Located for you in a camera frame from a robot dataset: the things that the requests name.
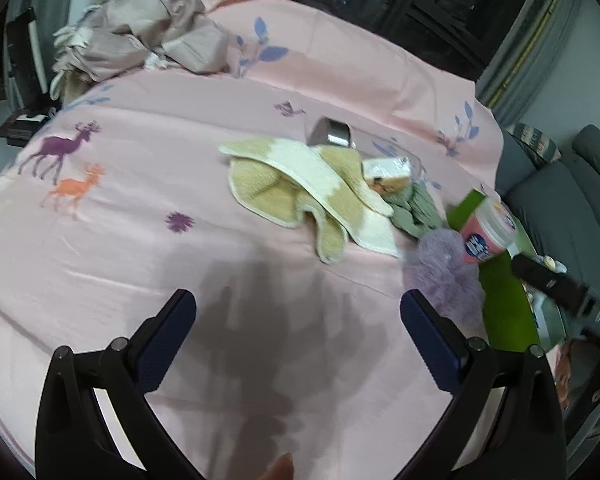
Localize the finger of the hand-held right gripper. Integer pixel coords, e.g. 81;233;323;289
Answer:
511;254;593;318

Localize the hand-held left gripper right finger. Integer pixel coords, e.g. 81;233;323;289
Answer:
397;289;567;480

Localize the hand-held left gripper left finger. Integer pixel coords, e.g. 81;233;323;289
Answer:
35;289;206;480

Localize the purple fluffy cloth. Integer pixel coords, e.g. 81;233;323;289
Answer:
404;227;486;326

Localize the pink lidded wipes canister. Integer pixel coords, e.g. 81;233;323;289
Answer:
457;196;518;265

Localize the green fluffy cloth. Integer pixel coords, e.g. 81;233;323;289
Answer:
382;180;448;238

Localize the orange and blue tissue packet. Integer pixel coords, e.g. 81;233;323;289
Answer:
362;156;412;196

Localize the yellow and white towel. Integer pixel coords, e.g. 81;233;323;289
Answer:
219;137;406;265

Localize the person's left hand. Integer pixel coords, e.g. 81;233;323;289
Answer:
257;452;296;480

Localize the person's printed pink clothing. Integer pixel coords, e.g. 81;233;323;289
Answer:
555;340;600;451

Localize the grey sofa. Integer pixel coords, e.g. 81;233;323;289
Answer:
495;125;600;311

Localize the pink printed bedsheet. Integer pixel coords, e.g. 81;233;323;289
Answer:
0;0;506;480

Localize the striped pillow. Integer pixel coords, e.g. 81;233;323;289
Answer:
507;122;563;163

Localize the grey curtain with gold trim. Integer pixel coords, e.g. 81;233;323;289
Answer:
475;0;586;126

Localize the clear bottle with metal cap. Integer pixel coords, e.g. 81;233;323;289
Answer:
307;116;426;181

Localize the dark glass door cabinet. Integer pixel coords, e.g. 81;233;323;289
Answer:
195;0;536;83

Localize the crumpled pink satin cloth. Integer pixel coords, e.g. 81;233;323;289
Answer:
50;0;241;86

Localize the black stand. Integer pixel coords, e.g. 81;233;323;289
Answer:
0;7;61;146

